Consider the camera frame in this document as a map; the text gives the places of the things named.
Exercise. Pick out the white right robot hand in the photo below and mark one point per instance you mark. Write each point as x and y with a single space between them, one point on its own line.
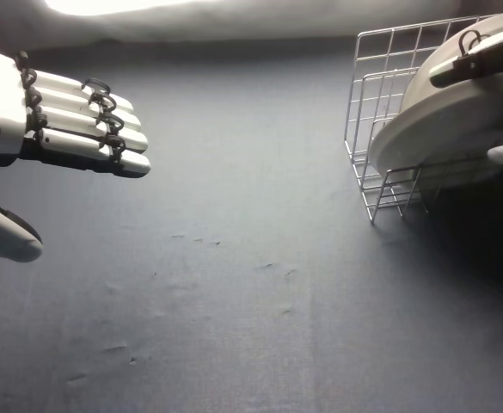
483 64

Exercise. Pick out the white plate with leaf print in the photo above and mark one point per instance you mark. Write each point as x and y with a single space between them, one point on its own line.
440 129

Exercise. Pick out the grey table cloth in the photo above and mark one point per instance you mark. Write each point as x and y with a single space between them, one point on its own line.
234 258

